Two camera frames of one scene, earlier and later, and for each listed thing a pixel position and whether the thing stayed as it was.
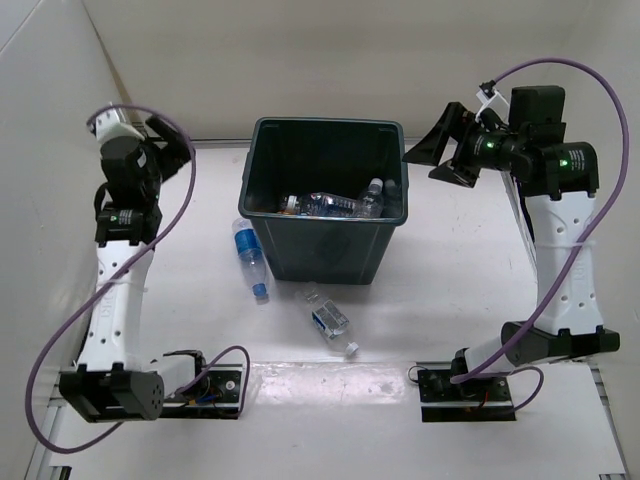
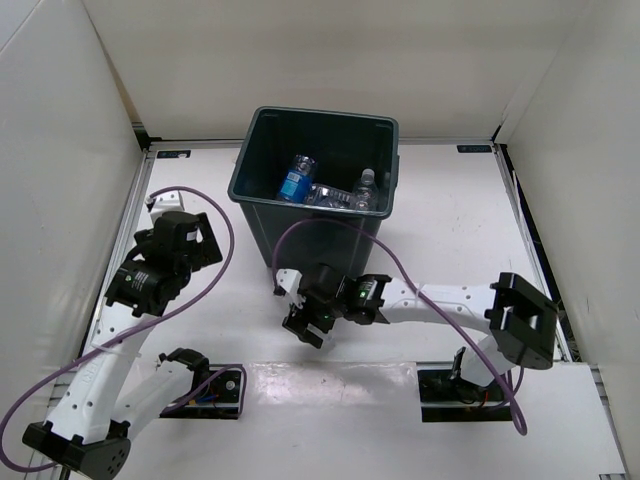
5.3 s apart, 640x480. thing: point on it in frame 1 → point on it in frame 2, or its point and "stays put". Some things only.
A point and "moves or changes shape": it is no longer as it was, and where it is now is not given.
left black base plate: (220, 396) stays put
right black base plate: (472, 399) stays put
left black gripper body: (153, 183) → (206, 251)
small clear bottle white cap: (371, 204) moves or changes shape
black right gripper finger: (456, 172) → (297, 324)
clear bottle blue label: (250, 251) → (296, 184)
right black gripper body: (478, 147) → (322, 315)
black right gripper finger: (432, 147) → (300, 327)
